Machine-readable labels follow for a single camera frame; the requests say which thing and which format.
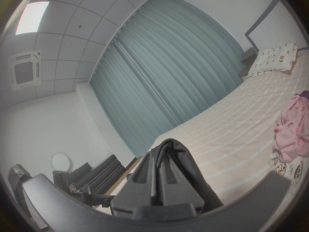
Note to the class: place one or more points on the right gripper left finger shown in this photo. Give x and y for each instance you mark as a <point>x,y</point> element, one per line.
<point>137,182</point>

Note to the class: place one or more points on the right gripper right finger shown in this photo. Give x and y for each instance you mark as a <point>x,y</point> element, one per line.
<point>176,190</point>

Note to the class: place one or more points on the black T-shirt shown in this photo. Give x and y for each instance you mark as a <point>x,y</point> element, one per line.
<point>193,163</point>

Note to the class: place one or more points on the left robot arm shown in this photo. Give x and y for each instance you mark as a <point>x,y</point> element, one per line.
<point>18,173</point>

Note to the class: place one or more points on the bed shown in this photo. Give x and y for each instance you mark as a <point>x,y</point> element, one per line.
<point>229,119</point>

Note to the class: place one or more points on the black chest of drawers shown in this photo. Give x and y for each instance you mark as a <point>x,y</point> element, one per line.
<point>101,175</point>

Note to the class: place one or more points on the blue-green curtain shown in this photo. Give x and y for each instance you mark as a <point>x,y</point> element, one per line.
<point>130,105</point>
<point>181,57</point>

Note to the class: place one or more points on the round white mirror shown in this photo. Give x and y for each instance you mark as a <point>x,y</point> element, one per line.
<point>61,162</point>

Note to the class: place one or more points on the white printed pyjama garment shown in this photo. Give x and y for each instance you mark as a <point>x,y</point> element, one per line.
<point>282,167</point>

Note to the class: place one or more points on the pink garment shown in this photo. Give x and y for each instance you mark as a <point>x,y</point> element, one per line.
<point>293,129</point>

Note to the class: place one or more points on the grey bedside table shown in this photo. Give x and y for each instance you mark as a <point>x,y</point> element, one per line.
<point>248,59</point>

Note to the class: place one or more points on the purple garment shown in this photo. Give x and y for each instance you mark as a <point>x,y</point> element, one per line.
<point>304,95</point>

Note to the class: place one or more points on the ceiling air conditioner vent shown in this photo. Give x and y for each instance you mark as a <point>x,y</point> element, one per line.
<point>24,70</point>

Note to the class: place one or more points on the white printed pillow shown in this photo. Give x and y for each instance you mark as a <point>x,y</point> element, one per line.
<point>272,59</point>

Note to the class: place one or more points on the ceiling light panel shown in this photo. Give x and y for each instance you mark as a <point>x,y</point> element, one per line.
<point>32,17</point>

